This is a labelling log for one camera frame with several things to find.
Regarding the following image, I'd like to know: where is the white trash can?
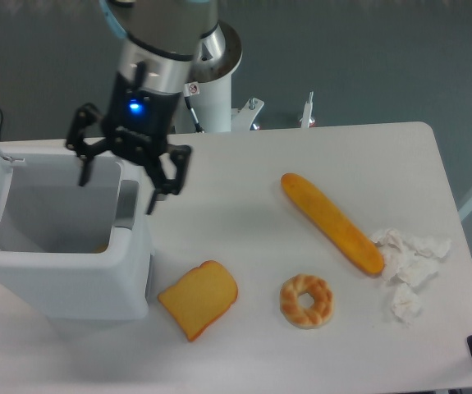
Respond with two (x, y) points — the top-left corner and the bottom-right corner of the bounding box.
(0, 146), (153, 321)

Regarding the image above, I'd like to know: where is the orange toast slice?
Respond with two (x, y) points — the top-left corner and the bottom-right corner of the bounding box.
(158, 260), (239, 341)

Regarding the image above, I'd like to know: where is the braided ring bread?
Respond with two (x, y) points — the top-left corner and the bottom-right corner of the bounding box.
(279, 273), (335, 329)

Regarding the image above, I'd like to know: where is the round bread roll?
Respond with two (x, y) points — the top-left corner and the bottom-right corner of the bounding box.
(93, 245), (108, 254)

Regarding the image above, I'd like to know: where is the crumpled white tissue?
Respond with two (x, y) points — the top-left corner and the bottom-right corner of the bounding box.
(370, 227), (452, 326)

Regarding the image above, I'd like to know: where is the long orange baguette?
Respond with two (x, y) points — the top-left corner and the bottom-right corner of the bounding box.
(281, 173), (384, 276)

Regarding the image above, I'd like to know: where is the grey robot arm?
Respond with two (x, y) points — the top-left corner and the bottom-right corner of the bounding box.
(65, 1), (214, 213)

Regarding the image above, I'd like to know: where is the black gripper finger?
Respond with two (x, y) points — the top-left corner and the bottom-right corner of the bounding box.
(144, 144), (192, 214)
(65, 103), (111, 186)

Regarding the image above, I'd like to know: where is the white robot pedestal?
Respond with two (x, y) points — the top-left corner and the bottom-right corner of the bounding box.
(173, 21), (264, 134)

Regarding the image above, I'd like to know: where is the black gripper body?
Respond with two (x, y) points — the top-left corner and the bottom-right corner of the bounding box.
(100, 62), (180, 167)

